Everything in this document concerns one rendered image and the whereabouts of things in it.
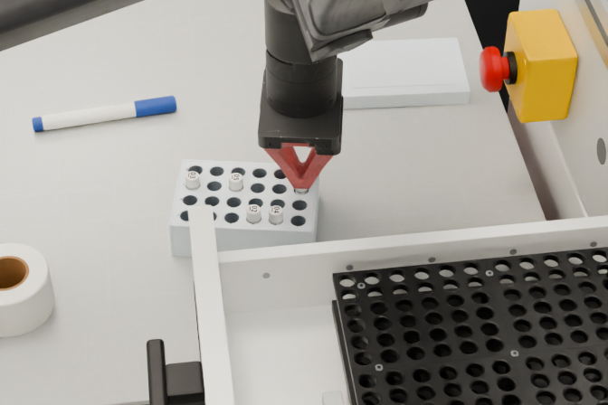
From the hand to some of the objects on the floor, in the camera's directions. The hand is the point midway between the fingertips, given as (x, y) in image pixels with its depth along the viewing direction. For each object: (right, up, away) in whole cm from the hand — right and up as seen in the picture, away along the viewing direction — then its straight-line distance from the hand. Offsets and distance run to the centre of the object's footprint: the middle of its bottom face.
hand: (301, 175), depth 114 cm
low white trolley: (-9, -51, +64) cm, 83 cm away
